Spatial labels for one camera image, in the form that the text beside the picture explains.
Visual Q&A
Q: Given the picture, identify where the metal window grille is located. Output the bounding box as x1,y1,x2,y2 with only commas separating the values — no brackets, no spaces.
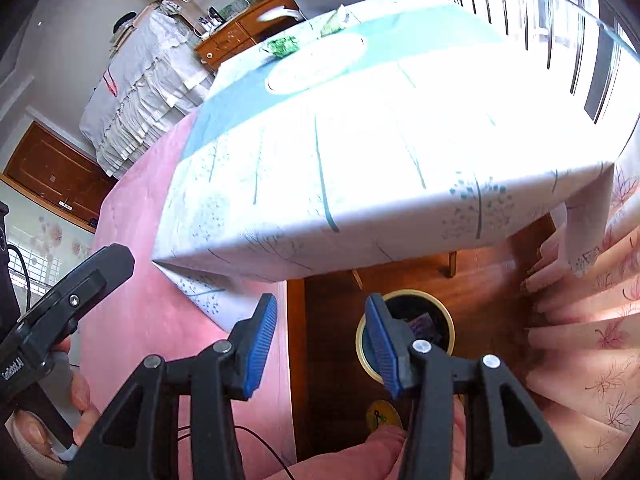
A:
454,0,639,131

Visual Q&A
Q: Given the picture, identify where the tree print tablecloth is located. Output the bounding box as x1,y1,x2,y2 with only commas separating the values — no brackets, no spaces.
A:
152,0,617,330

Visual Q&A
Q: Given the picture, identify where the green paper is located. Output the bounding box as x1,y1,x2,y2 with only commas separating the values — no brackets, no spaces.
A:
262,36,299,58

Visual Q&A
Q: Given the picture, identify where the yellow rimmed trash bin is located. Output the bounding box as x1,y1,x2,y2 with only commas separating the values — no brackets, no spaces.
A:
356,289,456,398

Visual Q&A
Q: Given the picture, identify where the light green snack wrapper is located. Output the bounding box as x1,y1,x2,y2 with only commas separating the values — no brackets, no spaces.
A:
320,4,356,38

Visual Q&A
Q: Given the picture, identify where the left hand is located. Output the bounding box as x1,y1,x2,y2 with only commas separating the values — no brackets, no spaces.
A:
6,337,100,468

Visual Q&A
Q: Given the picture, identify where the pink bed sheet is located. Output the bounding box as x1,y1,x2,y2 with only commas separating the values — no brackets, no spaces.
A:
79,109,467,480

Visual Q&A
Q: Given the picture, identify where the pink floral curtain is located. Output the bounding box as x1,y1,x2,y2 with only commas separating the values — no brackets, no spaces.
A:
524,136,639,479

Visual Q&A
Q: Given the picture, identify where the brown wooden door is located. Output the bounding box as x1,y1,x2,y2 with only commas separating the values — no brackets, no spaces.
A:
1,122,116,232

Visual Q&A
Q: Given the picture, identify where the white frilled cover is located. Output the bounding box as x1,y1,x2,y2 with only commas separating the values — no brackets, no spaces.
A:
79,9,214,179

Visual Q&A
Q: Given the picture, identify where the wooden desk with drawers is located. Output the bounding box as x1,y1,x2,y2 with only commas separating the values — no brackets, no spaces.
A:
194,0,297,70

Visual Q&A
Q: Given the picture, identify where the purple plastic bag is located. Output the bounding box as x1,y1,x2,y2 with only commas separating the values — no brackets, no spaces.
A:
409,312,442,346

